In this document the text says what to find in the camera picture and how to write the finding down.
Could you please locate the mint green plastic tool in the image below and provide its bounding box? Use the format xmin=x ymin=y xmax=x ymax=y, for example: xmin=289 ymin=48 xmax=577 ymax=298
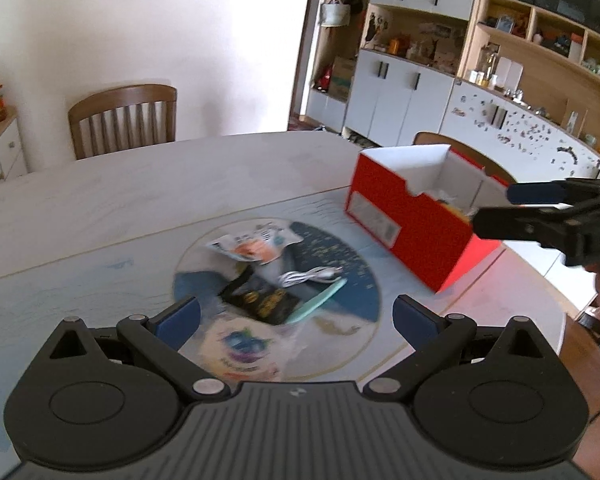
xmin=284 ymin=277 xmax=350 ymax=326

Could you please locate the white sausage snack packet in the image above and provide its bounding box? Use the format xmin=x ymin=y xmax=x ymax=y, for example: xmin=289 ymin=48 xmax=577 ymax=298
xmin=205 ymin=222 xmax=301 ymax=265

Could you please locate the white blueberry print packet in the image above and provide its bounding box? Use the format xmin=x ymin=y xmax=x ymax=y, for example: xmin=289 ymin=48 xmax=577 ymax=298
xmin=200 ymin=317 xmax=306 ymax=383

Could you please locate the red shoebox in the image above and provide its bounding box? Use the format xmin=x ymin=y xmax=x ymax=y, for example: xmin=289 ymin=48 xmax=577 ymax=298
xmin=345 ymin=144 xmax=511 ymax=295

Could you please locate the grey tote bag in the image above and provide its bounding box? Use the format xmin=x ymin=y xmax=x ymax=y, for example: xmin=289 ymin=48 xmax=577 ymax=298
xmin=320 ymin=0 xmax=352 ymax=28

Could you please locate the wooden chair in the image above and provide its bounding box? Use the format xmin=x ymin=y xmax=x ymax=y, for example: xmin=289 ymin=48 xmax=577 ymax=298
xmin=414 ymin=131 xmax=518 ymax=183
xmin=68 ymin=84 xmax=178 ymax=161

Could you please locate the cardboard box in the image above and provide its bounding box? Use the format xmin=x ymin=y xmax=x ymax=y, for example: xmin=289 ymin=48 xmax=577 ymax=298
xmin=327 ymin=56 xmax=356 ymax=101

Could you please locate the white sideboard cabinet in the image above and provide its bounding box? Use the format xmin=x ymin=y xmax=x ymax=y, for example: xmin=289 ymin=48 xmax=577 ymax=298
xmin=0 ymin=107 xmax=28 ymax=186

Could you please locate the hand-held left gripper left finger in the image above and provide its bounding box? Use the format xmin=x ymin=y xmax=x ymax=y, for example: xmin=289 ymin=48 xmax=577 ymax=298
xmin=30 ymin=296 xmax=229 ymax=402

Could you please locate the black snack packet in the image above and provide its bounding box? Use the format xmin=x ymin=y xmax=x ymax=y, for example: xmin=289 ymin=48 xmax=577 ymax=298
xmin=219 ymin=267 xmax=301 ymax=326

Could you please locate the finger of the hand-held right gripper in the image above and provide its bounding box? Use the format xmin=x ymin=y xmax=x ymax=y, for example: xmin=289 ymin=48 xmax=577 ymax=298
xmin=507 ymin=177 xmax=600 ymax=206
xmin=472 ymin=205 xmax=586 ymax=248

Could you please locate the white usb cable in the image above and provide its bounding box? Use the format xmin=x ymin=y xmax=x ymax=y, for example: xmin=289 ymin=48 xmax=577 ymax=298
xmin=277 ymin=266 xmax=345 ymax=290

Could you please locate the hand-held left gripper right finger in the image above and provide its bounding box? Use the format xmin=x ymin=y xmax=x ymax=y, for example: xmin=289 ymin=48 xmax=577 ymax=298
xmin=362 ymin=295 xmax=564 ymax=403

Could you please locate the white rectangular board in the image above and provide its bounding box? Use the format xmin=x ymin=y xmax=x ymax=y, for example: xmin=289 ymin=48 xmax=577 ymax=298
xmin=495 ymin=56 xmax=524 ymax=90

